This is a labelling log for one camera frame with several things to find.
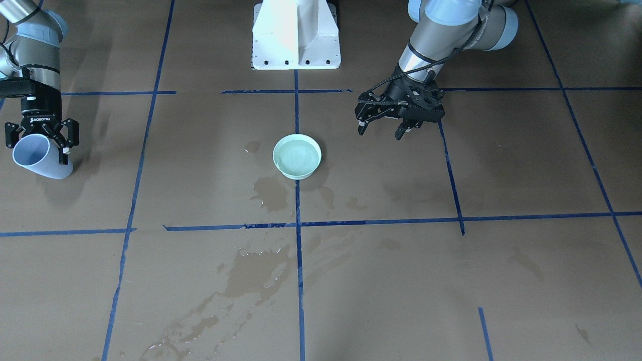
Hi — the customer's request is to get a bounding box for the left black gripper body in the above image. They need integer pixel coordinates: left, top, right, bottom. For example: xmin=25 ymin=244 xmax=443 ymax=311
xmin=384 ymin=76 xmax=445 ymax=122

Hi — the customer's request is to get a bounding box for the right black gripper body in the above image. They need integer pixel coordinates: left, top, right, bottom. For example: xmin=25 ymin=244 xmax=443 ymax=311
xmin=1 ymin=78 xmax=63 ymax=138

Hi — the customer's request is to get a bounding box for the blue plastic cup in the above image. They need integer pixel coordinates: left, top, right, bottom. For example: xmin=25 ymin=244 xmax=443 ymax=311
xmin=12 ymin=133 xmax=74 ymax=179

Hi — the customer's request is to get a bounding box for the green ceramic bowl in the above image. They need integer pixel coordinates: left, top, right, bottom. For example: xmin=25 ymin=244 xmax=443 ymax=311
xmin=272 ymin=133 xmax=323 ymax=180

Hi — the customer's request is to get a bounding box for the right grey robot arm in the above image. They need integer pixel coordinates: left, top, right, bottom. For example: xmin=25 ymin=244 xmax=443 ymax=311
xmin=1 ymin=1 xmax=79 ymax=165

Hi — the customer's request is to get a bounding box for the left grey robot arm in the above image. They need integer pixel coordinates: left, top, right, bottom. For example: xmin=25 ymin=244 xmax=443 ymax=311
xmin=355 ymin=1 xmax=520 ymax=139

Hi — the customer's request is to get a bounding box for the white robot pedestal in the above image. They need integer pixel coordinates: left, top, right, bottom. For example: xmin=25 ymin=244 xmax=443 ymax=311
xmin=251 ymin=1 xmax=342 ymax=70

